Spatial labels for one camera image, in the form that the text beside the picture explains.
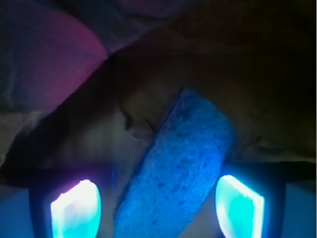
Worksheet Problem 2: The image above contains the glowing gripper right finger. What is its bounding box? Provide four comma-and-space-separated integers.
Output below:
215, 163, 285, 238

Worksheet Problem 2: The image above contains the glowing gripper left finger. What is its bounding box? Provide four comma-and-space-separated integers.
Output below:
29, 171, 103, 238

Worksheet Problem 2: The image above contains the blue sponge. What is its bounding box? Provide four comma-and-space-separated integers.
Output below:
113, 88, 236, 238

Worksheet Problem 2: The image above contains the brown paper bag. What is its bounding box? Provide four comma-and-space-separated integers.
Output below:
0, 0, 317, 238

